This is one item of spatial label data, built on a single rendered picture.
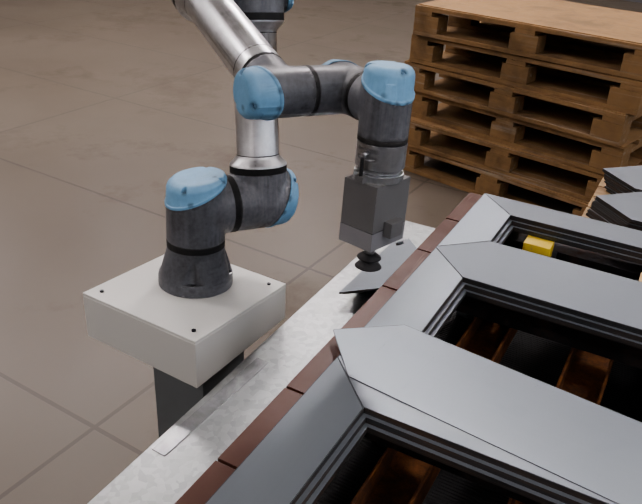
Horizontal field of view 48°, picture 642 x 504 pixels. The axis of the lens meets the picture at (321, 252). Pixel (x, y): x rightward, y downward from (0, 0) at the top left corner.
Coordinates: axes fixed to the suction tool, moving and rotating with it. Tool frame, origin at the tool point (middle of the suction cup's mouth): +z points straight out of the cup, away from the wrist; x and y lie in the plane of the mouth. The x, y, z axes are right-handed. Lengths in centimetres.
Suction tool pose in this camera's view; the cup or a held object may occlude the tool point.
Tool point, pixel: (368, 265)
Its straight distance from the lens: 115.1
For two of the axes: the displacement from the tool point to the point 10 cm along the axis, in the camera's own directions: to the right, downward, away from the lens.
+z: -0.7, 9.0, 4.2
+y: 6.7, -2.7, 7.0
